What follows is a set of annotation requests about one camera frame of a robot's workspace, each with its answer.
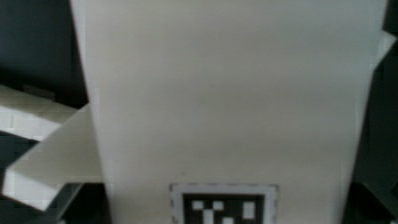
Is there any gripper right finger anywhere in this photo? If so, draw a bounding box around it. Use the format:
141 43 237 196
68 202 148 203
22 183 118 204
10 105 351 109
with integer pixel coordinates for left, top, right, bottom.
351 183 397 224

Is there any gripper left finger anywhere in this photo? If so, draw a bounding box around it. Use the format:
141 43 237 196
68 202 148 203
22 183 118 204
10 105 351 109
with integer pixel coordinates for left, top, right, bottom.
47 183 111 224

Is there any white cabinet body box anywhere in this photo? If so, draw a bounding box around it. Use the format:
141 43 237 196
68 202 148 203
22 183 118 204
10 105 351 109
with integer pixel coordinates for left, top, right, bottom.
3 105 104 211

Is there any white cabinet top block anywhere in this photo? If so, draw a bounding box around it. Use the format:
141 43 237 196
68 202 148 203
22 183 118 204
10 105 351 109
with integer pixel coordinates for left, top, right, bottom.
72 0 388 224

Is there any white U-shaped fence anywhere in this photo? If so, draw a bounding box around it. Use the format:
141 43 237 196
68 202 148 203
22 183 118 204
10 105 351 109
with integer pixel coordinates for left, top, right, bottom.
0 84 91 141

